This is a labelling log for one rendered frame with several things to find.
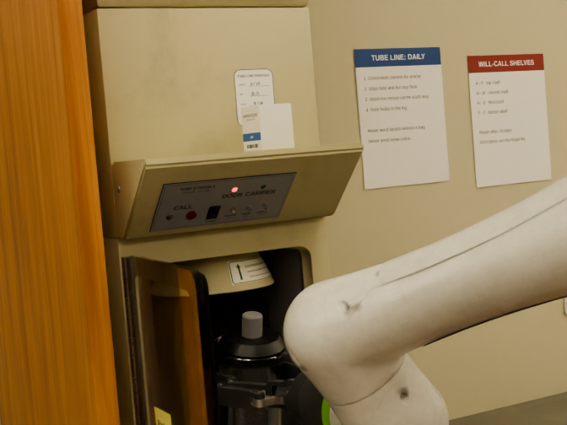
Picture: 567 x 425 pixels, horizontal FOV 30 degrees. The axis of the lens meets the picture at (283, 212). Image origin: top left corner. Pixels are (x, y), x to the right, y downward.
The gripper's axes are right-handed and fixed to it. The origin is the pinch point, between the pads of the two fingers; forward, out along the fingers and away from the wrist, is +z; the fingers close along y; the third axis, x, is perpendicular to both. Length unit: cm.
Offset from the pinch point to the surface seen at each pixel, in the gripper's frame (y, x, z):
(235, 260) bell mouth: -1.5, -16.0, 5.0
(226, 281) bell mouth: 0.7, -13.3, 4.0
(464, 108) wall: -77, -37, 45
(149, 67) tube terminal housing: 10.2, -43.1, 1.7
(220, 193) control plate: 5.0, -25.8, -5.7
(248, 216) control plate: -0.5, -22.3, -2.0
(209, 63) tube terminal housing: 1.4, -43.4, 1.7
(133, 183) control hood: 16.8, -28.2, -5.8
